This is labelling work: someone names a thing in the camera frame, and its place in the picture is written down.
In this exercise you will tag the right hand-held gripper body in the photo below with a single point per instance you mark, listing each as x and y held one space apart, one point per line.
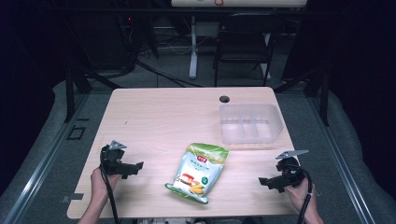
291 174

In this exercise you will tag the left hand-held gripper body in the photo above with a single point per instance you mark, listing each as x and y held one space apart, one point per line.
111 160

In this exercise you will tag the clear plastic container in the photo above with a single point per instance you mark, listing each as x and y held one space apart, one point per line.
250 123

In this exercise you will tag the green and white snack bag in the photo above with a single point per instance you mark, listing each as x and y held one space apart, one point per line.
199 171

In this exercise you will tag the person's right hand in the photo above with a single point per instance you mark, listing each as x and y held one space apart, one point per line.
299 194

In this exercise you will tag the person's left hand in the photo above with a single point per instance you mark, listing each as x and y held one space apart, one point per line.
99 185

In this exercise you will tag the grey tape strip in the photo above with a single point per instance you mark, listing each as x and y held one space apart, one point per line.
73 197

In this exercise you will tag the white desk leg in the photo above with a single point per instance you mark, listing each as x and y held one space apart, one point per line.
193 53

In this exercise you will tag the black chair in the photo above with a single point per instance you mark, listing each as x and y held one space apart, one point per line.
246 43

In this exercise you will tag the silver aluminium rail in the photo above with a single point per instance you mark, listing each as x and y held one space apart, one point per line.
339 165
40 165

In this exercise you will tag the black metal frame post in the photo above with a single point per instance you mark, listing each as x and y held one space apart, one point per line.
69 93
324 96

